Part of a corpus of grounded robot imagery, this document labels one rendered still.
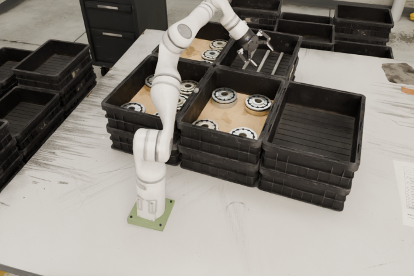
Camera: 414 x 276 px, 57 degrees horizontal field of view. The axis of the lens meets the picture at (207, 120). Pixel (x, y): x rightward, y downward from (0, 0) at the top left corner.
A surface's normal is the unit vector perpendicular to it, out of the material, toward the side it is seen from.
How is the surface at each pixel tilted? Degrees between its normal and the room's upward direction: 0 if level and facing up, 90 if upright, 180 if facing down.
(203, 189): 0
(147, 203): 88
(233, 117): 0
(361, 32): 90
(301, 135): 0
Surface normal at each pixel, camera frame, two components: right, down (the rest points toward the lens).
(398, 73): 0.01, -0.79
